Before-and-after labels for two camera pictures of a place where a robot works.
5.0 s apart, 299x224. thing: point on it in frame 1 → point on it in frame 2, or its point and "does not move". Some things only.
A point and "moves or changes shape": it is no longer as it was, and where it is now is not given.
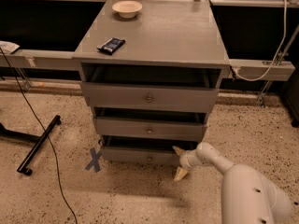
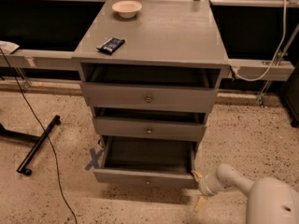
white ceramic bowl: [127, 8] does not move
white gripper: [184, 161] → [205, 186]
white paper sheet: [7, 48] does not move
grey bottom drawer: [144, 150] moves or changes shape
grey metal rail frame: [241, 70] does not move
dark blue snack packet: [111, 45] does not move
